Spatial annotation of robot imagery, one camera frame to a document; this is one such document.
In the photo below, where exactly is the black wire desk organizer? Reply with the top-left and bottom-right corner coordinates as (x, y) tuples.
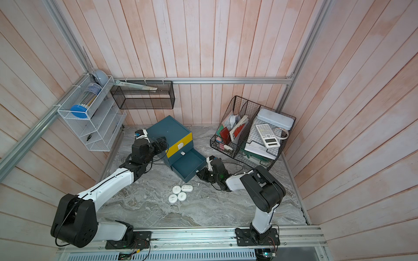
(210, 96), (296, 170)

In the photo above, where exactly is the teal drawer cabinet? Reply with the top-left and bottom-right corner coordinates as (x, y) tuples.
(147, 116), (194, 166)

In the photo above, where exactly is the white round earphone case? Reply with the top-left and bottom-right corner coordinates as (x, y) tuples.
(168, 194), (178, 204)
(177, 192), (187, 202)
(172, 186), (182, 195)

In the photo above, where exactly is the white round earphone case left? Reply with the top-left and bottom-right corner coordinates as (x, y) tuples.
(168, 194), (178, 204)

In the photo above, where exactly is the white wire wall shelf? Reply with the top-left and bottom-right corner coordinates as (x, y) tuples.
(58, 75), (126, 152)

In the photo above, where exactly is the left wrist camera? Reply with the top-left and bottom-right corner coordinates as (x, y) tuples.
(135, 129), (149, 140)

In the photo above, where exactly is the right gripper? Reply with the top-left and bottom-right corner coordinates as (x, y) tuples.
(196, 167), (221, 183)

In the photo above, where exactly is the white pencil case box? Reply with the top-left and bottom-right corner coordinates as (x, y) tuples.
(256, 108), (294, 131)

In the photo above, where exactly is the black mesh wall basket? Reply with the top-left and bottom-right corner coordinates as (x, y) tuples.
(111, 80), (175, 110)

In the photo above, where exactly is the grey round disc on shelf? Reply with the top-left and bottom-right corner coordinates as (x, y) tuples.
(91, 69), (109, 87)

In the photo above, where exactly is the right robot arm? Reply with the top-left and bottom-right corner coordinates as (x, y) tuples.
(197, 156), (286, 247)

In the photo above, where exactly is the ruler in mesh basket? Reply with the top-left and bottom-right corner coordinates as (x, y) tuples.
(114, 80), (158, 91)

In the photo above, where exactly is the white round earphone case top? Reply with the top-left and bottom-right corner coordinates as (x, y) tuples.
(172, 186), (182, 195)

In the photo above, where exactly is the white calculator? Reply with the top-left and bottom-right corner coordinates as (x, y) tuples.
(256, 124), (280, 149)

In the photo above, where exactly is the white oval earphone case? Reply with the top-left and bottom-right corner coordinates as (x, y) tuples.
(181, 184), (193, 192)

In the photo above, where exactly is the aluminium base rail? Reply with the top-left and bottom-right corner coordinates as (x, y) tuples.
(54, 226), (333, 261)

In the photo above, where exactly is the blue capped clear tube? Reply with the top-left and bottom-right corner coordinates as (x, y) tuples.
(70, 83), (102, 119)

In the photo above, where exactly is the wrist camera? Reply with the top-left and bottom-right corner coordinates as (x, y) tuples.
(135, 129), (149, 140)
(206, 156), (215, 173)

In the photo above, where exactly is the white round earphone case right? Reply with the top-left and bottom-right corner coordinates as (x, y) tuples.
(177, 192), (187, 202)

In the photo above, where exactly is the yellow top drawer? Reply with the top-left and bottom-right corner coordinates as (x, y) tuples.
(167, 132), (193, 158)

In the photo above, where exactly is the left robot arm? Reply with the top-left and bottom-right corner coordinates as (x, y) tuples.
(51, 137), (168, 249)

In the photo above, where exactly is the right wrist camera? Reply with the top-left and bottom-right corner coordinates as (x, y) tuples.
(206, 156), (215, 173)

